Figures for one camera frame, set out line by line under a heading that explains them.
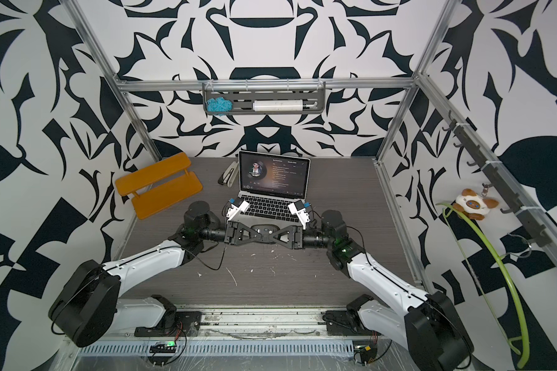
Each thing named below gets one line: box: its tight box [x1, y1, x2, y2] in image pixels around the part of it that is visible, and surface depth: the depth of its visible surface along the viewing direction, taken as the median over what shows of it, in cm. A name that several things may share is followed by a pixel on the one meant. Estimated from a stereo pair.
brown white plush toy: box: [452, 188, 499, 221], surface depth 61 cm
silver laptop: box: [227, 150, 311, 229], surface depth 101 cm
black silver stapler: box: [217, 160, 240, 188], surface depth 113 cm
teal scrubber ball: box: [206, 96, 233, 117], surface depth 93 cm
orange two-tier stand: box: [114, 152, 204, 221], surface depth 104 cm
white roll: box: [252, 98, 304, 112], surface depth 93 cm
